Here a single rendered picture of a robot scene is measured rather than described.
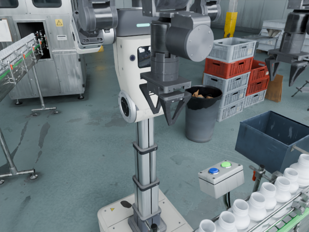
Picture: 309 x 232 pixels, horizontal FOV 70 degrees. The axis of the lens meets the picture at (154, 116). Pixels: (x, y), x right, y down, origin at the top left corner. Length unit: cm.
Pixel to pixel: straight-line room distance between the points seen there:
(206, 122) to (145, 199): 158
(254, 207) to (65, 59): 370
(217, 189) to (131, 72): 53
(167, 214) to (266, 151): 81
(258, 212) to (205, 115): 206
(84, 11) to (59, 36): 325
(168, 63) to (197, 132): 240
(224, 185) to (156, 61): 51
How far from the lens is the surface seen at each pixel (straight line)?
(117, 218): 174
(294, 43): 77
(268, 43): 830
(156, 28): 42
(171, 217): 173
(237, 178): 84
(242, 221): 67
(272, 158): 144
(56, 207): 229
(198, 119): 270
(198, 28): 37
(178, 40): 37
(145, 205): 143
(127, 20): 95
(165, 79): 44
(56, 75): 413
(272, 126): 175
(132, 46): 89
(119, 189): 228
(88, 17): 73
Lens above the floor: 163
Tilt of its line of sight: 28 degrees down
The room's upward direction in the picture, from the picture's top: straight up
